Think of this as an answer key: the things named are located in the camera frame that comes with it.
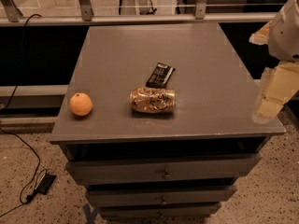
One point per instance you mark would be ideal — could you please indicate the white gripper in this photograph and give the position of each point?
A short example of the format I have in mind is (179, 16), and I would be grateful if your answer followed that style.
(285, 36)

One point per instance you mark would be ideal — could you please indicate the orange soda can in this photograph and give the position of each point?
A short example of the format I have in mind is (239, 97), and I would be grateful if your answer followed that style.
(153, 101)

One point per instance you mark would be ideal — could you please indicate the black snack bar wrapper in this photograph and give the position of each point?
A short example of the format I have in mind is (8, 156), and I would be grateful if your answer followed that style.
(160, 76)

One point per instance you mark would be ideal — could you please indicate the grey drawer cabinet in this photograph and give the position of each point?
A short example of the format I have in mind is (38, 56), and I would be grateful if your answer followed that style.
(180, 164)

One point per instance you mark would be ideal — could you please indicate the orange fruit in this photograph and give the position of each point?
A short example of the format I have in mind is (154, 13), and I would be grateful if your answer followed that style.
(81, 104)

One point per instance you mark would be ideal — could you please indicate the black power adapter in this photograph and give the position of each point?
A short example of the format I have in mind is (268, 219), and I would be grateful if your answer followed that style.
(45, 184)

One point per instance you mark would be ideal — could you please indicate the metal railing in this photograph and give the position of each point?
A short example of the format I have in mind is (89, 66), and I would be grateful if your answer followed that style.
(102, 12)

